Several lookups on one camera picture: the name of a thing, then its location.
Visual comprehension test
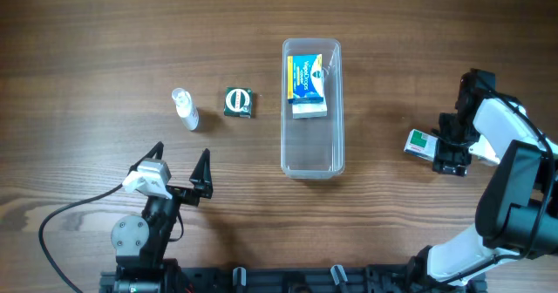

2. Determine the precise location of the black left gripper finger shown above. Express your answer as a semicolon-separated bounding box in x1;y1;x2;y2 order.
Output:
128;141;164;173
189;148;214;199

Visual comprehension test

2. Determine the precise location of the white green Panadol box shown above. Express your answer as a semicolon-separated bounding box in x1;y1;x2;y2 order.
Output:
404;129;439;161

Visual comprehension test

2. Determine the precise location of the white medicine box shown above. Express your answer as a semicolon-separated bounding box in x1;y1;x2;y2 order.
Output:
292;101;327;119

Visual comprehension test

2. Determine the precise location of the blue VapoDrops lozenge box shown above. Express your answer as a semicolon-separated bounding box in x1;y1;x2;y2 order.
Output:
287;54;324;105

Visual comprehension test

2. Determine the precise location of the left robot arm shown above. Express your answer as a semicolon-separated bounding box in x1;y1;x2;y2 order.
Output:
99;142;213;293

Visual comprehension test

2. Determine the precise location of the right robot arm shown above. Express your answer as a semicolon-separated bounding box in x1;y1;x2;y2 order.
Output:
404;69;557;292

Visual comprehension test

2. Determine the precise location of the clear plastic container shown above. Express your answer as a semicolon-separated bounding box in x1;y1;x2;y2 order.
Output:
281;38;345;180

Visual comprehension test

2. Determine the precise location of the white spray bottle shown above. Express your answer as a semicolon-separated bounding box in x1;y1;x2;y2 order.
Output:
172;88;200;131

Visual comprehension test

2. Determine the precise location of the dark green square box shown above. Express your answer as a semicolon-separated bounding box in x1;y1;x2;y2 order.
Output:
223;87;253;118

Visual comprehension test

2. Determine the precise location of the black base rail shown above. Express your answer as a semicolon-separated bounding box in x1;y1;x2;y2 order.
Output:
99;265;487;293

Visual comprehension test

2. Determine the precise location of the black left camera cable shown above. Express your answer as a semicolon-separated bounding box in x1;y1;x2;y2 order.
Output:
37;183;126;293

